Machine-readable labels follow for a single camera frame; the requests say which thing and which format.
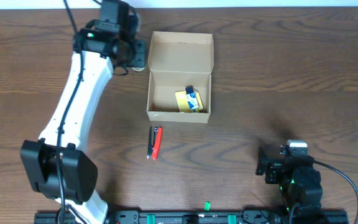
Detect yellow sticky note pad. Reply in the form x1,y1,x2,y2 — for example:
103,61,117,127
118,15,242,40
175,90,204,113

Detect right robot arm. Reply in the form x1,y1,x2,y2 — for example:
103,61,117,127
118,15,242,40
255,145,323,216

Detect blue white staples box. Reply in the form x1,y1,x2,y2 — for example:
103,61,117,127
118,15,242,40
186,92,199,113

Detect black yellow correction tape dispenser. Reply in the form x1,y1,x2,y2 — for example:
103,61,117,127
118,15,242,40
132,67,146,72

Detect open brown cardboard box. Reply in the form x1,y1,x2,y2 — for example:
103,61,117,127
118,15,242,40
146,31,214,123

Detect red black stapler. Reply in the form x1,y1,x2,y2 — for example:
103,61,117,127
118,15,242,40
147,126,163,160

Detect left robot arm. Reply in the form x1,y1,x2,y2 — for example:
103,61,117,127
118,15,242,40
20,28,145,223

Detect small green clip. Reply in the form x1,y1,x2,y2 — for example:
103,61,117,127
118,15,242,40
204,202,211,211

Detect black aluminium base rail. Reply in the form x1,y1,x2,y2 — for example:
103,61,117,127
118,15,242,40
33,208,349,224

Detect yellow blue highlighter marker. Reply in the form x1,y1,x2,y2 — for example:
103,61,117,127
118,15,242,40
185,86,194,94

